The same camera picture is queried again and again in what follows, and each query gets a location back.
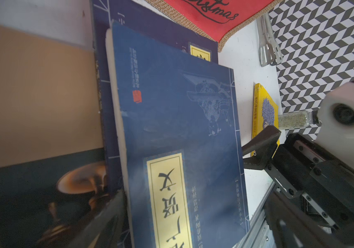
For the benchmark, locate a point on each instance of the brown cover book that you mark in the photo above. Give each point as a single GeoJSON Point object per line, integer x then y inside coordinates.
{"type": "Point", "coordinates": [48, 98]}

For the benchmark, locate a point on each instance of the stainless steel kitchen tongs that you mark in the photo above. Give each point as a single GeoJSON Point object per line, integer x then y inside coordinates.
{"type": "Point", "coordinates": [269, 50]}

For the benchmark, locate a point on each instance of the small glass spice jar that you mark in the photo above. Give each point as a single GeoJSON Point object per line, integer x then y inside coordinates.
{"type": "Point", "coordinates": [297, 120]}

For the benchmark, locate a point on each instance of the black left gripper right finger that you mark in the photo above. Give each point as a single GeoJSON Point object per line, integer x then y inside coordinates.
{"type": "Point", "coordinates": [287, 221]}

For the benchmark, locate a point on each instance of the blue book yellow title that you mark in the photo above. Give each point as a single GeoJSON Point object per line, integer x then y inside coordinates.
{"type": "Point", "coordinates": [180, 146]}

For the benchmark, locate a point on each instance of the red burlap Christmas bag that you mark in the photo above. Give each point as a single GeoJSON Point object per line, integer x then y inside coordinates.
{"type": "Point", "coordinates": [217, 20]}

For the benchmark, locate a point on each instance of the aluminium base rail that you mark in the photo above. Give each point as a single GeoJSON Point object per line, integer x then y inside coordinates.
{"type": "Point", "coordinates": [260, 234]}

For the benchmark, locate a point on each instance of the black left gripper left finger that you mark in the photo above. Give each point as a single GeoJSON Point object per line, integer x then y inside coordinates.
{"type": "Point", "coordinates": [104, 225]}

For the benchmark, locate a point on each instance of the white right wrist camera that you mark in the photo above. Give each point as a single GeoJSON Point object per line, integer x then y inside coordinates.
{"type": "Point", "coordinates": [336, 115]}

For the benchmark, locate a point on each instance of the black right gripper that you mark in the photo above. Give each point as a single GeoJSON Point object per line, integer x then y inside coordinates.
{"type": "Point", "coordinates": [304, 171]}

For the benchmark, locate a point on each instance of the navy book yellow label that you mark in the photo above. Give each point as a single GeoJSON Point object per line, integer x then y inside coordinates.
{"type": "Point", "coordinates": [148, 23]}

